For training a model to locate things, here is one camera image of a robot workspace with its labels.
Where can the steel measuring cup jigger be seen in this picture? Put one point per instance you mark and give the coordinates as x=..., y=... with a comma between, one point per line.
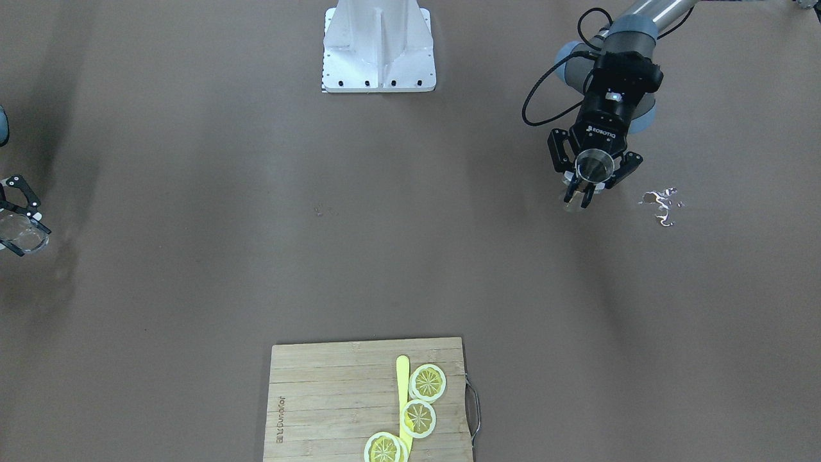
x=593, y=167

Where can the lemon slice near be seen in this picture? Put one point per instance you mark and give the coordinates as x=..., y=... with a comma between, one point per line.
x=384, y=446

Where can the lemon slice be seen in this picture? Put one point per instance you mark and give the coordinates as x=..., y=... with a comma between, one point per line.
x=384, y=446
x=427, y=383
x=418, y=419

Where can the lemon slice middle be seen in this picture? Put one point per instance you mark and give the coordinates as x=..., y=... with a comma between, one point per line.
x=418, y=419

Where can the small liquid drops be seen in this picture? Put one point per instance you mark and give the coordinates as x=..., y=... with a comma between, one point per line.
x=323, y=210

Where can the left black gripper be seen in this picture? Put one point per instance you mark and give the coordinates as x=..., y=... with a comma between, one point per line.
x=603, y=130

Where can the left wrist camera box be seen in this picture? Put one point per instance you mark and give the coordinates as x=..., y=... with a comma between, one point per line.
x=628, y=71

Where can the wooden cutting board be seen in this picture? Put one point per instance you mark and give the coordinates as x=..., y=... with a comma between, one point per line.
x=325, y=400

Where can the clear glass shaker cup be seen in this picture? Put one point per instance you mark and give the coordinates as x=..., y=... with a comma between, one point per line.
x=17, y=228

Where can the lemon slice far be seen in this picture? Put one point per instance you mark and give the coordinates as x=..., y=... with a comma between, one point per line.
x=427, y=383

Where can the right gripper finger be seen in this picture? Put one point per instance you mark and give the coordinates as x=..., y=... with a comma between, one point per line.
x=13, y=246
x=29, y=211

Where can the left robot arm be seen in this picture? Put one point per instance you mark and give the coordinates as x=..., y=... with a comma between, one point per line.
x=637, y=29

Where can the spilled liquid puddle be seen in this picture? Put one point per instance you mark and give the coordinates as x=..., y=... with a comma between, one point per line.
x=665, y=202

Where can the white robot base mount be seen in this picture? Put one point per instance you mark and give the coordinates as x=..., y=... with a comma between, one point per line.
x=378, y=47

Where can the yellow plastic knife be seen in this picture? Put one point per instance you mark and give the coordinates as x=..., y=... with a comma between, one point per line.
x=402, y=376

